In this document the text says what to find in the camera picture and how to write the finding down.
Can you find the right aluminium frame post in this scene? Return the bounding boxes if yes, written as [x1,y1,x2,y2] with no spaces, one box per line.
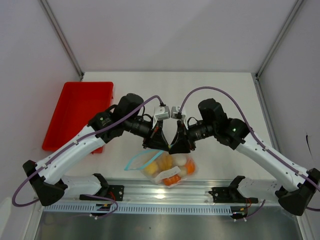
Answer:
[255,0,307,81]

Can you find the aluminium table edge rail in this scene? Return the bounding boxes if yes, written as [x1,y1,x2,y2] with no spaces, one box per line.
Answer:
[33,177,307,207]

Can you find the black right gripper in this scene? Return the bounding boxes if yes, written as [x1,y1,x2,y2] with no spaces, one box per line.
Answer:
[169,119,217,156]

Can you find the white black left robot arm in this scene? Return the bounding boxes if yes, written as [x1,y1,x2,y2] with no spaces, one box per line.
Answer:
[22,93,170,207]

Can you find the yellow toy pepper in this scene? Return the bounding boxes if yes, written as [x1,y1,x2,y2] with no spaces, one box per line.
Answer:
[143,161,159,176]

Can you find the red plastic tray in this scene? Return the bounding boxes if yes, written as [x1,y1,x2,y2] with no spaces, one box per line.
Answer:
[42,82,114,152]

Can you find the aluminium frame post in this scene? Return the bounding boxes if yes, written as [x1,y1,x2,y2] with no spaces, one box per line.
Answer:
[255,0,307,81]
[38,0,85,82]

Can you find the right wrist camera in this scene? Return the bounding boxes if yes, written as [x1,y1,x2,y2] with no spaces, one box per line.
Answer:
[170,106,187,126]

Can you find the clear zip top bag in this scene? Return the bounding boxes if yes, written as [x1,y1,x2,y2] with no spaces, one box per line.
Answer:
[124,149,198,188]

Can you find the white slotted cable duct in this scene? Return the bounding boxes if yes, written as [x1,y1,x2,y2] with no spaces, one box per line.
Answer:
[43,202,233,216]

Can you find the yellow toy ginger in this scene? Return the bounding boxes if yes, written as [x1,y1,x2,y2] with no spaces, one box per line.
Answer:
[156,154,173,171]

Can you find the left aluminium frame post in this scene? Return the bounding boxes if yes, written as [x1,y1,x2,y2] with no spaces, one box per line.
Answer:
[38,0,85,82]

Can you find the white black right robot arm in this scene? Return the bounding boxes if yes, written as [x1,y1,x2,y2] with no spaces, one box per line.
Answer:
[169,98,320,216]

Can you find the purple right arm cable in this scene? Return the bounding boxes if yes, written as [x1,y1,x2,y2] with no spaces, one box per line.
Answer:
[178,86,320,222]

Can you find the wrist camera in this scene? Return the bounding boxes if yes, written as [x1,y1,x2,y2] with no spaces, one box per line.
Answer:
[170,106,187,126]
[152,106,171,128]

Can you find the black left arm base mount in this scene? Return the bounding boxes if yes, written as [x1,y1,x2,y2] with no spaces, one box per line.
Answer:
[79,185,125,202]

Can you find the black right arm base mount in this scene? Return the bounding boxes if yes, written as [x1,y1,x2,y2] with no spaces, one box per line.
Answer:
[208,187,259,204]

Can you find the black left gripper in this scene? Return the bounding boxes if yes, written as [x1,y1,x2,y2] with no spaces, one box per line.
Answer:
[124,115,170,152]

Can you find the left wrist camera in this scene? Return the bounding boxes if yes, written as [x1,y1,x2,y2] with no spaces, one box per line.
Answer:
[152,106,171,128]

